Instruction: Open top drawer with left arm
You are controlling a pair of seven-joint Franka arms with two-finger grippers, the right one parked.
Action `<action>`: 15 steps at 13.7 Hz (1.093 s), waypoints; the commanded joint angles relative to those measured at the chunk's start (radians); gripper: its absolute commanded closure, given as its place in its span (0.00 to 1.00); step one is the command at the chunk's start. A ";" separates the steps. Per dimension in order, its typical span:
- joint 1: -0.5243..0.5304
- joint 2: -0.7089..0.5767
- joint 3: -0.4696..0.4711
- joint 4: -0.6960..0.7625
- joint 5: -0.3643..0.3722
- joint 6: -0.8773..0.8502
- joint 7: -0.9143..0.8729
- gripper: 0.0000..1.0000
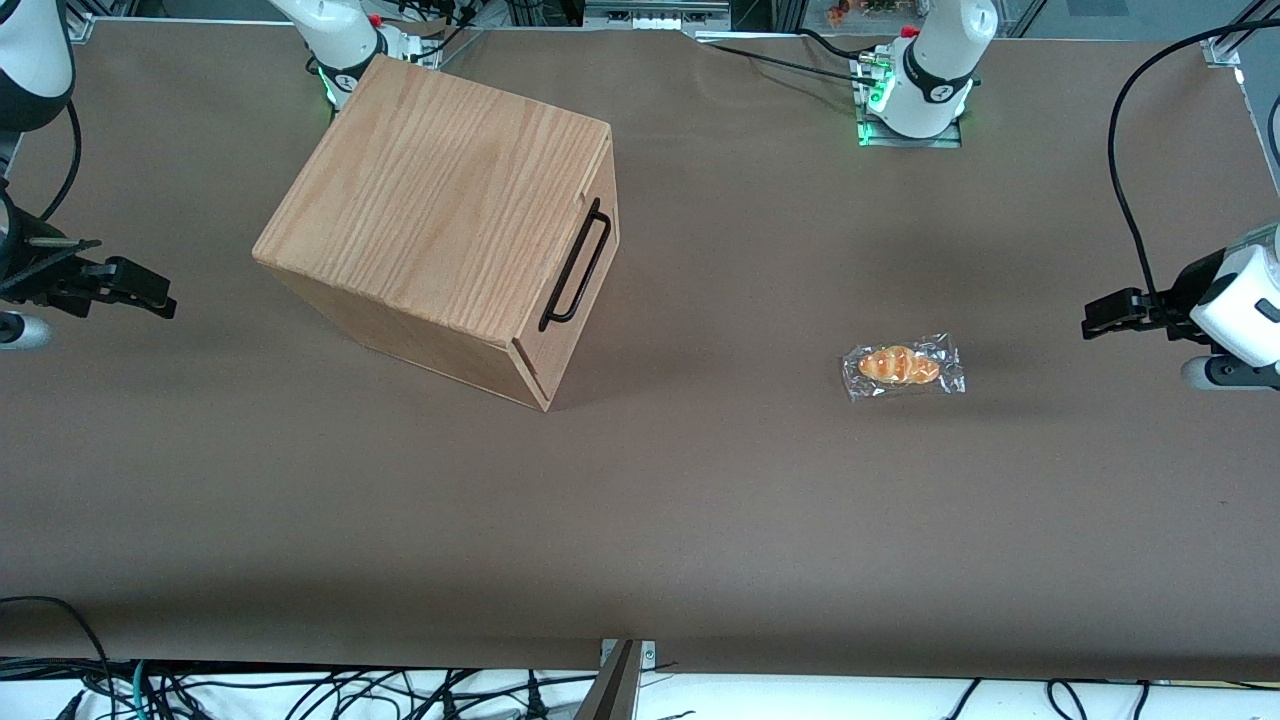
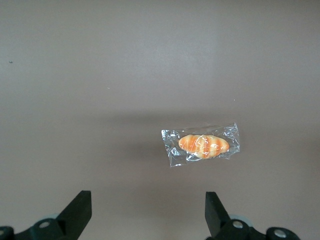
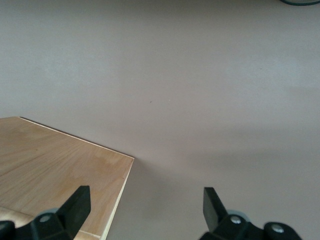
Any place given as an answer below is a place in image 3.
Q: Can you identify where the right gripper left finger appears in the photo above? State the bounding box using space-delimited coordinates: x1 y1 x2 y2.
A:
0 185 91 240

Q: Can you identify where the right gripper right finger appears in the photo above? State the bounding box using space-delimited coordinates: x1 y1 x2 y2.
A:
198 186 302 240

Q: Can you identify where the wooden drawer cabinet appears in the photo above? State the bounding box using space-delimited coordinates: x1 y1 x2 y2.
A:
0 116 135 240

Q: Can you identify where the black looping cable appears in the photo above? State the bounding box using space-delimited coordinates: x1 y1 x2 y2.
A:
278 0 320 7

